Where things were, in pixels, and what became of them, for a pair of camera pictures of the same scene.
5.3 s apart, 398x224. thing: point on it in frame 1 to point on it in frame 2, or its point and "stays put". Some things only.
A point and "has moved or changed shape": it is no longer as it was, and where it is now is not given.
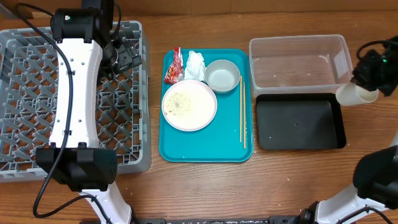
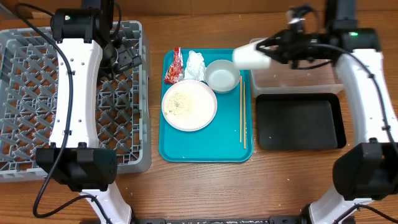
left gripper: (129, 57) stays put
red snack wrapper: (175, 72) stays put
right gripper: (360, 76) to (283, 41)
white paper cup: (349, 94) has moved or changed shape
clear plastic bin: (283, 65) stays put
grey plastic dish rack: (29, 78) stays put
